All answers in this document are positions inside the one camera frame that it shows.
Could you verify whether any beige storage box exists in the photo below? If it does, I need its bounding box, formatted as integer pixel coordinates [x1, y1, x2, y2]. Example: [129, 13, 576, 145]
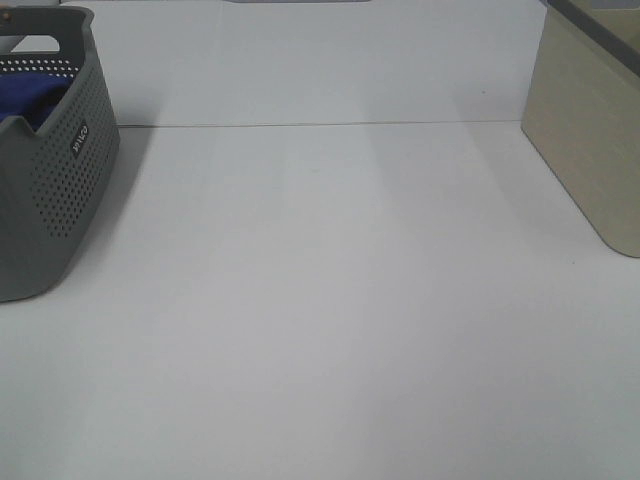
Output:
[521, 1, 639, 258]

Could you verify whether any grey perforated plastic basket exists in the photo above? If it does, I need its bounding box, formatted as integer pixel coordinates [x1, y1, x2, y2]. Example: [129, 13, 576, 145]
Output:
[1, 6, 120, 302]

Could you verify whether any blue microfibre towel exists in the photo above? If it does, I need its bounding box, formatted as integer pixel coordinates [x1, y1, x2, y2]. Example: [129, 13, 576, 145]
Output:
[1, 72, 73, 131]

